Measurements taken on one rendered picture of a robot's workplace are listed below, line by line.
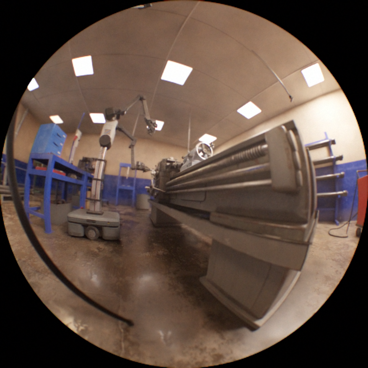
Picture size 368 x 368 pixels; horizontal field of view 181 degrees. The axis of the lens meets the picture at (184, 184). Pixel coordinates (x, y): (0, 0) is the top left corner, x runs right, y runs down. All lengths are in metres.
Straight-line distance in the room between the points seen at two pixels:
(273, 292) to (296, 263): 0.25
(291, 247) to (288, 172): 0.18
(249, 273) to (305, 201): 0.33
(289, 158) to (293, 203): 0.17
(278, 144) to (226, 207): 0.41
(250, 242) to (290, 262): 0.12
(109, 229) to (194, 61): 3.35
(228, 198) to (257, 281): 0.42
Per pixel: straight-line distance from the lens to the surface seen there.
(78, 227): 1.42
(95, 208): 1.51
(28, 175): 1.89
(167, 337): 0.58
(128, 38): 3.15
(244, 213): 0.55
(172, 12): 2.88
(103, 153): 1.60
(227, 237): 0.38
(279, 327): 0.70
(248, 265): 0.52
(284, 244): 0.29
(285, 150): 0.35
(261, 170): 0.41
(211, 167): 0.62
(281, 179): 0.34
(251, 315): 0.65
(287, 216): 0.46
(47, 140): 1.75
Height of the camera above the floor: 0.54
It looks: 7 degrees up
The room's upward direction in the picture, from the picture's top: 4 degrees clockwise
